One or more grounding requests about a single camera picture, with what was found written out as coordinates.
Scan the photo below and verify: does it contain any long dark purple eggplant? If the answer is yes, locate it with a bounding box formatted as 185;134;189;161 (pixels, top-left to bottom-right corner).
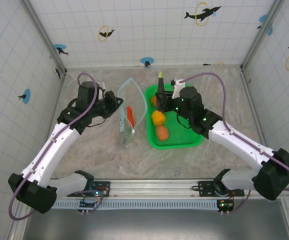
156;71;166;94

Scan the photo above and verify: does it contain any yellow orange fruit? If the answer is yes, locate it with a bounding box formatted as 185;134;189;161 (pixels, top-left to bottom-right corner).
151;110;166;126

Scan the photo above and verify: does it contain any red toy chili pepper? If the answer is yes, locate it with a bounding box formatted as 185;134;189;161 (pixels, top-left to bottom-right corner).
126;106;137;128

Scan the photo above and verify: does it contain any clear elephant print zip-top bag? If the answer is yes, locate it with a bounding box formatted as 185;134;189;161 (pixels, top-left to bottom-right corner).
116;77;148;148

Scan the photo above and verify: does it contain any reddish orange potato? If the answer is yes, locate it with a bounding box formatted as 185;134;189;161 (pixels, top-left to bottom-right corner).
155;124;170;141

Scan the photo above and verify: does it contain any green plastic mesh basket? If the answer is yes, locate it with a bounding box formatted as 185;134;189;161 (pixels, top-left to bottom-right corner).
144;84;205;150

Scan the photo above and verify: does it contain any left black controller board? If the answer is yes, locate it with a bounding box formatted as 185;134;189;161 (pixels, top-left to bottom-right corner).
78;191;105;214

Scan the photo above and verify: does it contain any black controller board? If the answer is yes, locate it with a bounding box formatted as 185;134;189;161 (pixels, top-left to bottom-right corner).
216;199;235;213
78;191;105;214

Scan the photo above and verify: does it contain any right black controller board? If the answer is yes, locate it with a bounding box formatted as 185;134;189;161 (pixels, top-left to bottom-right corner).
216;199;235;213

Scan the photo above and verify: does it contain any grey metal sheet panel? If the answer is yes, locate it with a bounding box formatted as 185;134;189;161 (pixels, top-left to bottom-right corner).
21;208;289;240

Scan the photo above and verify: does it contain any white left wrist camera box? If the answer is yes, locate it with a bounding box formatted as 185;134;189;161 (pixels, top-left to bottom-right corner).
96;81;108;98

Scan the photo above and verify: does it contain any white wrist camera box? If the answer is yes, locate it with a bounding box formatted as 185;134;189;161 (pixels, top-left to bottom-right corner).
96;81;108;98
170;78;187;99

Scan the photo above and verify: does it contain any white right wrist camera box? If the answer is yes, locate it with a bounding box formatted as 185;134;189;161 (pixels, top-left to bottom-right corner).
170;78;187;99

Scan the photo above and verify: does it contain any aluminium rear frame bar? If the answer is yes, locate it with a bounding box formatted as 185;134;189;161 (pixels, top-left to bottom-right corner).
64;64;243;71

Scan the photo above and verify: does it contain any aluminium corner frame post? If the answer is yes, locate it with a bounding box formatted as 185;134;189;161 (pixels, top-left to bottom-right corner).
240;0;285;70
21;0;67;77

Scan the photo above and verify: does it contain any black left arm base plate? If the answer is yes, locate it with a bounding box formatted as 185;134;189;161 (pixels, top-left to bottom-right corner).
90;180;111;198

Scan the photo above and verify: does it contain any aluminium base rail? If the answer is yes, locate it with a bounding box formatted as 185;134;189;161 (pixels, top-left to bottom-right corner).
21;177;289;200

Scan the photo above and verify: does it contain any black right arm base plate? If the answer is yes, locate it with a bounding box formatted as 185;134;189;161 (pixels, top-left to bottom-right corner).
198;180;245;197

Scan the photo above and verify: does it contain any white slotted cable duct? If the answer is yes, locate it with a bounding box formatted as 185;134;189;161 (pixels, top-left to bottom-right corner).
51;199;223;210

